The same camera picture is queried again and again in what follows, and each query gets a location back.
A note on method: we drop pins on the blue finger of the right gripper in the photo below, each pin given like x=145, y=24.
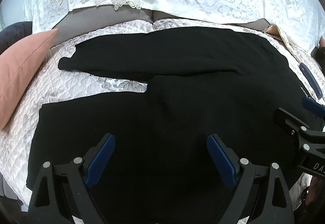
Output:
x=312, y=106

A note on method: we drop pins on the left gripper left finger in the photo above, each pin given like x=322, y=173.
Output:
x=62, y=191

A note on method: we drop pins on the black pants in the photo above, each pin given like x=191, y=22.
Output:
x=200, y=81

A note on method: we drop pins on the dark navy cushion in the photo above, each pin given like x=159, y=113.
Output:
x=13, y=33

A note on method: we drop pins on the beige quilted bedspread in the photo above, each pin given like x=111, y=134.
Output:
x=53, y=85

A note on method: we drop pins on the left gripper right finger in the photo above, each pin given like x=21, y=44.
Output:
x=258, y=191

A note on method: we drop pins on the pink cushion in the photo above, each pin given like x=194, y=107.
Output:
x=19, y=63

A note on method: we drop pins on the dark blue case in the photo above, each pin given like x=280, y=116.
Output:
x=311, y=79

